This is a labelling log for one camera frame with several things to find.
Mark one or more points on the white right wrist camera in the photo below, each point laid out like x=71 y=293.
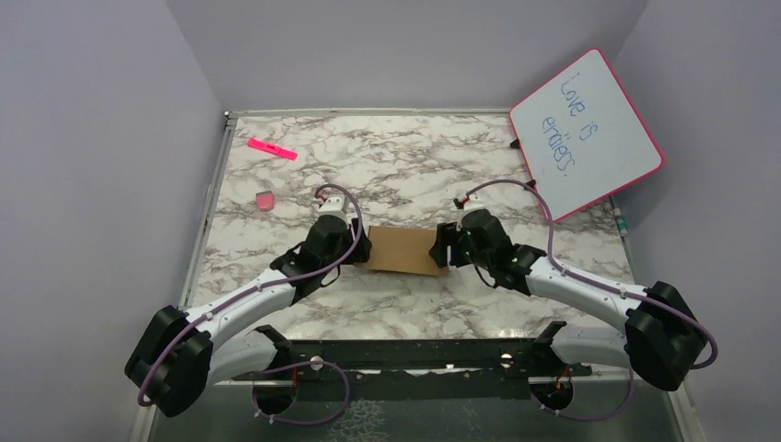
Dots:
x=469 y=204

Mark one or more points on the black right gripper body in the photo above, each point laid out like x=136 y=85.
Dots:
x=466 y=254

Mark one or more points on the pink eraser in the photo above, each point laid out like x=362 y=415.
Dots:
x=265 y=201

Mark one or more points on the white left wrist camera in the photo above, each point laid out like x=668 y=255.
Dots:
x=334 y=206

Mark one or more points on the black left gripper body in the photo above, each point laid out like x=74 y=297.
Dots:
x=347 y=245

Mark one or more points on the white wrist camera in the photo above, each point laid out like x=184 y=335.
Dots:
x=334 y=206
x=469 y=204

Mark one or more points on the green capped marker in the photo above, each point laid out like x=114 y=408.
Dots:
x=620 y=222

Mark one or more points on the pink highlighter marker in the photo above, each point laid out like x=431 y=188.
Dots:
x=272 y=149

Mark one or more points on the brown cardboard box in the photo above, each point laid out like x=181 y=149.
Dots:
x=402 y=250

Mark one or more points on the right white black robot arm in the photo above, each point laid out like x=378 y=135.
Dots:
x=663 y=338

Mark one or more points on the pink framed whiteboard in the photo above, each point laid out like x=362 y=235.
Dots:
x=582 y=137

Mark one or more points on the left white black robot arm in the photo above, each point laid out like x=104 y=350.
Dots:
x=172 y=361

